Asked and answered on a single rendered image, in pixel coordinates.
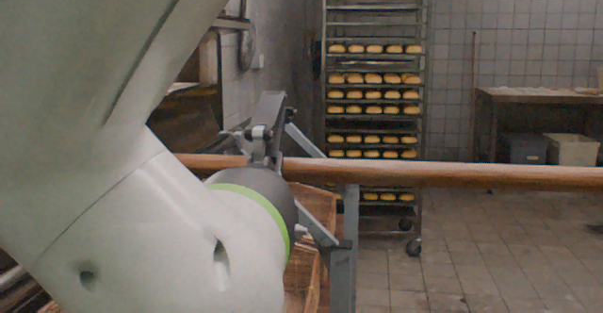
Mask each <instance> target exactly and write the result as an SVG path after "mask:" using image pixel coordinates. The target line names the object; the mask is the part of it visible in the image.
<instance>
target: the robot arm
mask: <svg viewBox="0 0 603 313"><path fill-rule="evenodd" d="M228 2H229V0H0V247H1V248H3V249H4V250H5V252H6V253H7V254H8V255H10V256H11V257H12V258H13V259H14V260H15V261H16V262H17V263H19V264H21V265H22V266H23V268H24V269H25V270H26V271H27V272H28V273H29V274H30V275H31V276H32V277H33V278H34V279H35V280H37V281H38V283H39V284H40V285H41V286H42V287H43V289H44V290H45V291H46V292H47V293H48V294H49V295H50V296H51V298H52V299H53V300H54V301H55V302H56V303H57V304H58V305H59V307H60V308H61V310H62V311H63V312H64V313H284V304H285V292H284V283H283V275H284V272H285V268H286V265H287V261H288V259H289V257H290V254H291V252H292V249H293V245H295V243H296V240H297V239H298V238H299V237H302V236H306V231H308V229H306V228H303V226H299V224H300V223H299V213H298V212H299V207H298V206H296V202H295V197H293V194H292V192H291V189H290V187H289V186H288V184H287V183H286V181H285V180H284V179H283V176H282V172H283V167H284V158H283V154H282V153H280V150H282V145H283V139H284V133H285V124H290V123H291V122H292V121H293V120H295V119H296V118H297V117H298V116H299V115H298V114H299V110H298V109H293V107H288V106H287V104H286V103H285V101H286V99H287V94H286V92H285V91H262V94H261V96H260V100H259V102H258V105H257V107H256V110H255V113H254V115H253V117H252V119H251V122H250V123H249V125H248V126H247V127H246V128H245V131H244V137H245V140H247V141H248V143H252V144H253V149H252V151H251V152H249V155H248V159H247V163H246V166H244V167H237V168H230V169H227V170H222V171H220V172H218V173H215V174H213V175H211V176H209V177H208V178H207V180H206V181H205V182H203V183H202V182H201V181H200V180H199V178H197V177H195V176H194V175H193V174H192V173H191V172H190V171H189V170H188V169H187V168H186V167H185V166H184V164H182V163H181V162H179V161H178V160H177V159H176V158H175V157H174V156H173V155H172V154H171V153H170V151H169V150H167V149H166V148H165V146H164V145H163V144H162V143H161V142H160V141H159V140H158V139H157V138H156V136H155V134H154V133H152V132H151V131H150V130H149V129H148V128H147V126H146V125H145V122H146V121H147V119H148V117H149V115H150V113H151V112H153V111H154V110H155V108H156V107H157V106H158V105H159V104H160V102H161V101H162V100H163V98H164V96H165V95H166V92H168V90H169V89H170V87H171V85H172V83H173V82H174V79H175V78H176V76H177V75H178V74H179V72H180V71H181V70H182V69H183V68H184V65H185V64H186V62H187V60H188V59H189V57H190V56H191V54H192V53H193V50H194V49H196V47H197V46H198V44H199V43H200V41H201V40H202V38H203V36H204V34H205V33H206V31H207V30H208V28H210V27H211V25H212V24H213V23H214V21H215V20H216V18H217V17H218V16H219V14H220V12H221V11H222V10H224V7H225V6H226V5H227V3H228ZM273 164H275V169H274V166H273Z"/></svg>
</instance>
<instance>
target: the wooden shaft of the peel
mask: <svg viewBox="0 0 603 313"><path fill-rule="evenodd" d="M172 155H173V156H174V157H175V158H176V159H177V160H178V161H179V162H181V163H182V164H184V166H185V167H186V168H187V169H188V170H189V171H190V172H191V173H192V174H193V175H194V176H195V177H197V178H208V177H209V176H211V175H213V174H215V173H218V172H220V171H222V170H227V169H230V168H237V167H244V166H246V163H247V159H248V156H218V155H188V154H172ZM282 176H283V179H284V180H285V181H286V182H298V183H324V184H350V185H376V186H401V187H427V188H453V189H503V190H529V191H554V192H579V193H603V167H578V166H548V165H519V164H489V163H459V162H429V161H398V160H368V159H338V158H309V157H284V167H283V172H282Z"/></svg>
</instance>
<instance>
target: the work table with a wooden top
mask: <svg viewBox="0 0 603 313"><path fill-rule="evenodd" d="M509 89H512V90H499V89H498V88H494V87H475V94H477V95H478V103H477V119H476V134H475V149H474V163H479V158H480V159H481V160H482V161H483V162H484V163H489V164H508V163H506V162H505V161H504V160H503V159H502V158H501V157H500V156H499V154H496V145H497V118H498V110H499V109H549V110H586V119H585V129H584V136H586V138H589V134H590V125H591V116H592V110H603V95H602V94H599V95H590V94H580V93H575V92H574V91H571V90H570V88H559V89H558V90H552V91H553V92H552V93H544V92H542V93H535V92H529V91H528V93H523V91H518V90H516V88H509ZM482 100H484V101H486V102H488V103H489V104H491V105H493V111H492V125H491V139H490V153H489V154H482V153H480V143H481V114H482ZM598 159H599V156H597V157H596V160H595V167H603V163H601V162H599V161H597V160H598Z"/></svg>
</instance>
